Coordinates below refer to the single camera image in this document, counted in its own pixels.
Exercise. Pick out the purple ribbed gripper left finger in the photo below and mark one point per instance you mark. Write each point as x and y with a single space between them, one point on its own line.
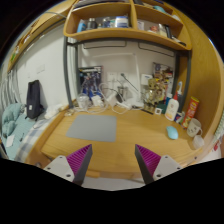
72 167

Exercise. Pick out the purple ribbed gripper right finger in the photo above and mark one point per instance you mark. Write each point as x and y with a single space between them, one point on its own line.
153 166

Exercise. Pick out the light blue computer mouse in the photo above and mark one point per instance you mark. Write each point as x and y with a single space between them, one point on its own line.
172 132

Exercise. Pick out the grey mouse pad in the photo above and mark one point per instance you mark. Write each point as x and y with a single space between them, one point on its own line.
94 128

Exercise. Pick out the clear plastic cup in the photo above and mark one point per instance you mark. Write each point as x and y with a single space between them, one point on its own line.
198 141

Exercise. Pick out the white mug with face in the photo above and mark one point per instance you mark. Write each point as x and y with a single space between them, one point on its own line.
194 128

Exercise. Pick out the white lotion bottle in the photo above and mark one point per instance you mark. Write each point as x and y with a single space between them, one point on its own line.
172 109

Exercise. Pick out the black backpack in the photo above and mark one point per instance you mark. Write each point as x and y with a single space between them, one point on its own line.
33 105

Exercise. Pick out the groot figurine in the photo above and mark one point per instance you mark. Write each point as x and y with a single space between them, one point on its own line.
153 96

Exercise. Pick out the teal blanket on bed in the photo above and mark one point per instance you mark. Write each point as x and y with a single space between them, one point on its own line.
9 118

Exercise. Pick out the red snack can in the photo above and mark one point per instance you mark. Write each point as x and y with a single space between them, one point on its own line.
190 112

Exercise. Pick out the robot model poster box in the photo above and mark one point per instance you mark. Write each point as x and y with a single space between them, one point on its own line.
90 79

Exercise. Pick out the wooden wall shelf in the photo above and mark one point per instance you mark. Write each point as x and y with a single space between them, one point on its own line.
146 20

